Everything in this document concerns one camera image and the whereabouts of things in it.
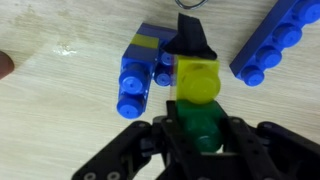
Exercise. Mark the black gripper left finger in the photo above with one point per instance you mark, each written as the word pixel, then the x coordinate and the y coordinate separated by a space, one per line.
pixel 133 150

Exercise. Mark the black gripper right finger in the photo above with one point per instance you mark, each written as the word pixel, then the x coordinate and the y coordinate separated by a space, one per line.
pixel 266 150

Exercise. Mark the blue and yellow block stack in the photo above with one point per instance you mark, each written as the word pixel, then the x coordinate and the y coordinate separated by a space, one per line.
pixel 136 56

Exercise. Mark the yellow green red block stack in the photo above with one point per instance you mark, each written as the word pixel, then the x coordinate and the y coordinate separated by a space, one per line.
pixel 198 80

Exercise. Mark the long blue building block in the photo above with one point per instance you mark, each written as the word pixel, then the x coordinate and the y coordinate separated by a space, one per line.
pixel 276 36

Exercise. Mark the red-brown sauce bottle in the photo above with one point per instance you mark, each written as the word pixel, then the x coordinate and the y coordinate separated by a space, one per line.
pixel 5 65

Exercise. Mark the metal pot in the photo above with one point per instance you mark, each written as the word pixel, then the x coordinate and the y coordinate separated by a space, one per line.
pixel 191 6

